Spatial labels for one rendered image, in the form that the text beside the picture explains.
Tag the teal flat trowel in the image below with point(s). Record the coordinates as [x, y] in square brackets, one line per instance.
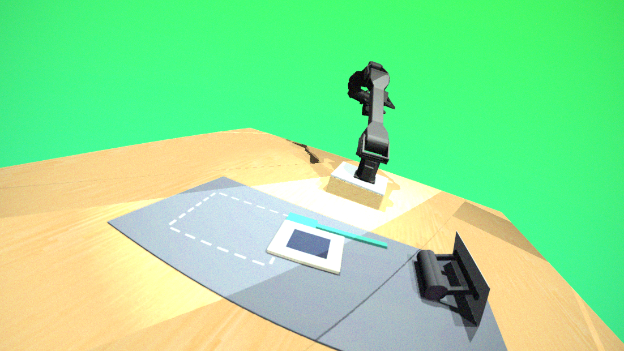
[313, 224]

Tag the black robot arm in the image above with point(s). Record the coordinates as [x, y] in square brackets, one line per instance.
[375, 138]

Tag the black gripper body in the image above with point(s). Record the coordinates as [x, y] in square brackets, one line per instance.
[367, 94]

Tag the white square tile with dark blue centre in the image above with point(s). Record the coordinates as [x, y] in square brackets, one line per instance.
[308, 246]

